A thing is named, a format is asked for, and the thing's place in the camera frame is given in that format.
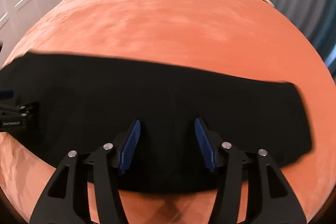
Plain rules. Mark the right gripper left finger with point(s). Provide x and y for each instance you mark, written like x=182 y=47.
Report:
x=65 y=197

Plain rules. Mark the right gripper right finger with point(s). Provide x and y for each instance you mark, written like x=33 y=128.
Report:
x=270 y=197

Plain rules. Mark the black pants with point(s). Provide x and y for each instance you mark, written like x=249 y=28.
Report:
x=83 y=102

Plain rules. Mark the orange plush bed blanket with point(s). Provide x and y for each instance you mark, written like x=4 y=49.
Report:
x=245 y=38

